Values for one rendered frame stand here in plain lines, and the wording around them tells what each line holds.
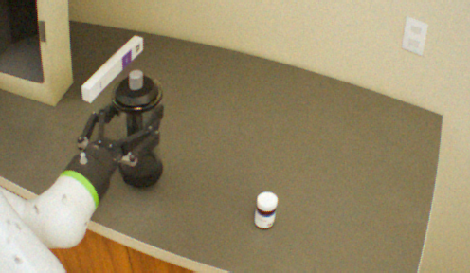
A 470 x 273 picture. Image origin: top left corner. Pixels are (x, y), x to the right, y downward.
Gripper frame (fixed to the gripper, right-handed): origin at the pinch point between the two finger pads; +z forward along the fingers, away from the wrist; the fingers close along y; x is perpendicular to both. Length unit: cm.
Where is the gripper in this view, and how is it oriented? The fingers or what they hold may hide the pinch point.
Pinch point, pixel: (135, 111)
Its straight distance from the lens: 127.7
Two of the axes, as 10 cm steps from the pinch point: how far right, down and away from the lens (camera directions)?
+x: -0.8, 7.8, 6.2
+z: 3.3, -5.7, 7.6
